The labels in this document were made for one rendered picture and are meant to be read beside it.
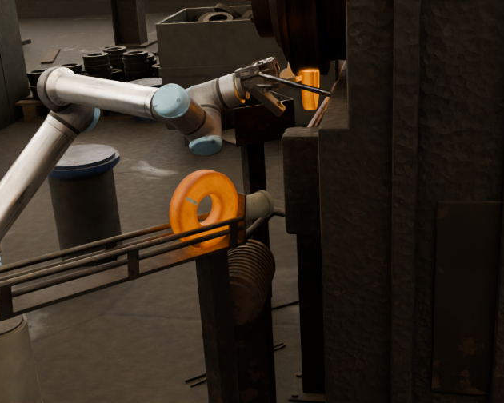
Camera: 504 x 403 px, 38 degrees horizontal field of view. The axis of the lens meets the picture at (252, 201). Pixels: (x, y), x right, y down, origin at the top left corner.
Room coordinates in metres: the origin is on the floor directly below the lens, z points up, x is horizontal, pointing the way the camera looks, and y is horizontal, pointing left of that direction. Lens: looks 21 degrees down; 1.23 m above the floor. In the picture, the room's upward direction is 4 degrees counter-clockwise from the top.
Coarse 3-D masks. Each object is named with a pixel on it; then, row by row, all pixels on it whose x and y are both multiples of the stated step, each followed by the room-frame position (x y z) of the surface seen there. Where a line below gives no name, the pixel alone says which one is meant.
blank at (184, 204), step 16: (192, 176) 1.35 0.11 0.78; (208, 176) 1.35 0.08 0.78; (224, 176) 1.38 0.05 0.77; (176, 192) 1.33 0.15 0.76; (192, 192) 1.32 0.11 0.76; (208, 192) 1.35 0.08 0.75; (224, 192) 1.38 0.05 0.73; (176, 208) 1.31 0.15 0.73; (192, 208) 1.32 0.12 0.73; (224, 208) 1.38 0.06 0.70; (176, 224) 1.31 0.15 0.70; (192, 224) 1.32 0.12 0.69; (208, 224) 1.36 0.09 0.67
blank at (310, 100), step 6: (306, 72) 1.93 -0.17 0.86; (312, 72) 1.92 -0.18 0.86; (318, 72) 2.05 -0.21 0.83; (306, 78) 1.92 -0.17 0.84; (312, 78) 1.92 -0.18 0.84; (318, 78) 2.05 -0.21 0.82; (306, 84) 1.92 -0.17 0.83; (312, 84) 1.91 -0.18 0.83; (318, 84) 2.04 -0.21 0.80; (306, 90) 1.92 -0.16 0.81; (306, 96) 1.92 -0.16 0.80; (312, 96) 1.92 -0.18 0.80; (318, 96) 2.04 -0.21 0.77; (306, 102) 1.93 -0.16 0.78; (312, 102) 1.93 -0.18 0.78; (306, 108) 1.96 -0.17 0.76; (312, 108) 1.95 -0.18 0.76
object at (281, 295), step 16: (224, 112) 2.42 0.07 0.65; (240, 112) 2.16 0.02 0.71; (256, 112) 2.18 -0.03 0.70; (288, 112) 2.22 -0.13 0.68; (224, 128) 2.42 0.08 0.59; (240, 128) 2.16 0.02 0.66; (256, 128) 2.18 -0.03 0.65; (272, 128) 2.20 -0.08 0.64; (240, 144) 2.16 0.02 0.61; (256, 144) 2.27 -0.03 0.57; (256, 160) 2.26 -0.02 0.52; (256, 176) 2.26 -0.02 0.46; (256, 240) 2.26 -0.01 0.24; (272, 288) 2.34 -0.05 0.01; (272, 304) 2.23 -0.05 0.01; (288, 304) 2.22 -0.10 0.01
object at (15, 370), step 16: (16, 320) 1.29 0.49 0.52; (0, 336) 1.24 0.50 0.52; (16, 336) 1.26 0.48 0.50; (0, 352) 1.24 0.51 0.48; (16, 352) 1.25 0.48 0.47; (32, 352) 1.30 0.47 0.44; (0, 368) 1.23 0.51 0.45; (16, 368) 1.25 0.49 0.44; (32, 368) 1.28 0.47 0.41; (0, 384) 1.23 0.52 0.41; (16, 384) 1.24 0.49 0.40; (32, 384) 1.27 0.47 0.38; (0, 400) 1.23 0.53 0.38; (16, 400) 1.24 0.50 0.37; (32, 400) 1.26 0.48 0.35
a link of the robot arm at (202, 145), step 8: (208, 112) 1.97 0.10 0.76; (216, 112) 1.99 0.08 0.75; (208, 120) 1.91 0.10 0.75; (216, 120) 1.96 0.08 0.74; (200, 128) 2.03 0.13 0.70; (208, 128) 1.91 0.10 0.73; (216, 128) 1.94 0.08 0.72; (192, 136) 1.90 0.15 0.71; (200, 136) 1.90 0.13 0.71; (208, 136) 1.90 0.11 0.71; (216, 136) 1.91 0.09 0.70; (192, 144) 1.91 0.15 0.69; (200, 144) 1.90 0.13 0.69; (208, 144) 1.91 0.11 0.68; (216, 144) 1.91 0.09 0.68; (200, 152) 1.93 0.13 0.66; (208, 152) 1.94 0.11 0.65; (216, 152) 1.94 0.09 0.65
